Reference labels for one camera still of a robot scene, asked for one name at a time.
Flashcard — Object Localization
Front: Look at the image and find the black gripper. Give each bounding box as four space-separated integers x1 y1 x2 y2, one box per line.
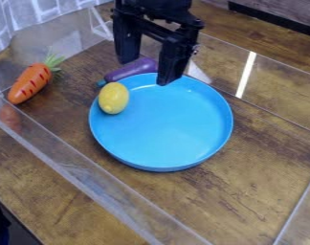
111 0 203 86

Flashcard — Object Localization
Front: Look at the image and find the purple toy eggplant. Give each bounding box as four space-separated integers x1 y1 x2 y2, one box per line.
96 57 158 87

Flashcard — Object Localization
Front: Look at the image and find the blue round tray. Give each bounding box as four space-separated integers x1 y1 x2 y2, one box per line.
88 73 232 172

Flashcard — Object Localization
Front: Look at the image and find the yellow toy lemon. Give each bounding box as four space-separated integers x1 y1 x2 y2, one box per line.
98 82 130 115

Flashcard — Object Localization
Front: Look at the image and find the orange toy carrot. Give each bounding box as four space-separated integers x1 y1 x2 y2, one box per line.
7 54 64 104

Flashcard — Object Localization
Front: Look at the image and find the white checkered curtain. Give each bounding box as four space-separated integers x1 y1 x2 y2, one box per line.
0 0 111 52

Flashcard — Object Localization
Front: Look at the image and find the clear acrylic enclosure wall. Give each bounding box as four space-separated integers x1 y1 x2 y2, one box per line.
0 2 310 245

